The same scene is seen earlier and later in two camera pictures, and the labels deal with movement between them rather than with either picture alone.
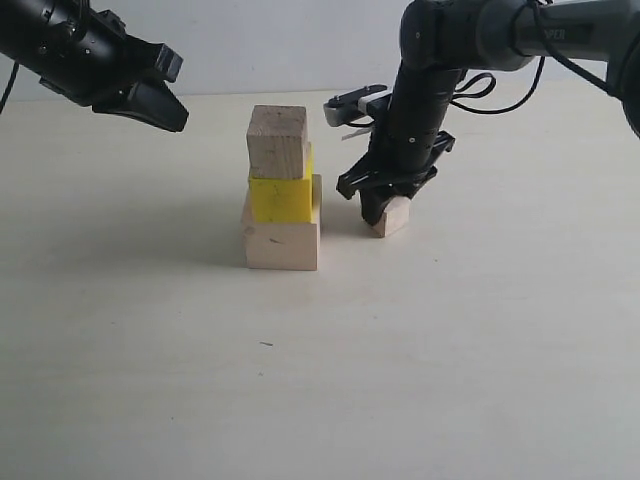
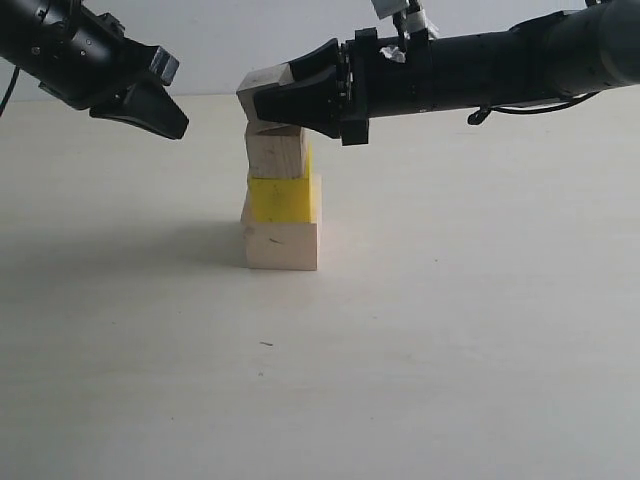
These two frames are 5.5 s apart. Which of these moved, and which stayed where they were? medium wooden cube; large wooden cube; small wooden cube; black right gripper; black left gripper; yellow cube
Moved: small wooden cube; black right gripper
Stayed: yellow cube; large wooden cube; black left gripper; medium wooden cube
